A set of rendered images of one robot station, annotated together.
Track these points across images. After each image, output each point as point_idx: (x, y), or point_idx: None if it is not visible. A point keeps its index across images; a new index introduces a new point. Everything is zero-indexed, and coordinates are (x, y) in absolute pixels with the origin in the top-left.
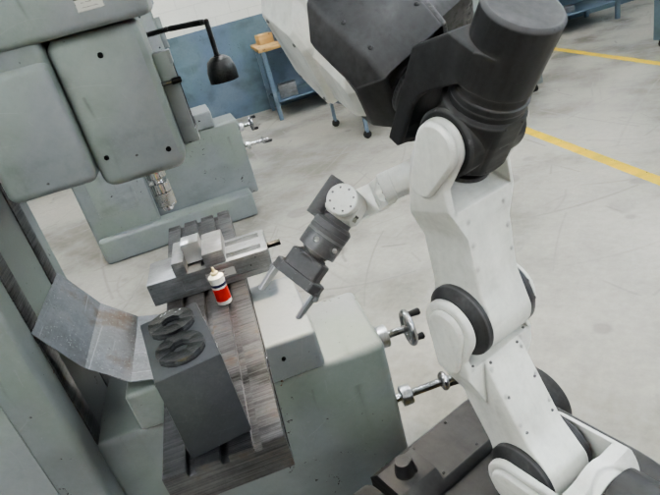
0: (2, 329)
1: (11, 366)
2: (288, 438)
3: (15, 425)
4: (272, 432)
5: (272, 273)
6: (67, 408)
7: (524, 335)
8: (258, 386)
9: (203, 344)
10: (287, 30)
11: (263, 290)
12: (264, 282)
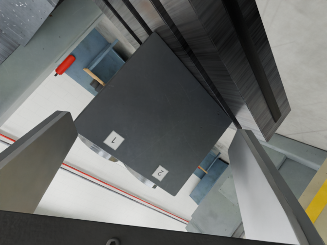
0: (34, 80)
1: (55, 60)
2: (281, 88)
3: (84, 30)
4: (254, 134)
5: (28, 199)
6: (81, 5)
7: None
8: (218, 79)
9: (154, 185)
10: None
11: (70, 114)
12: (61, 161)
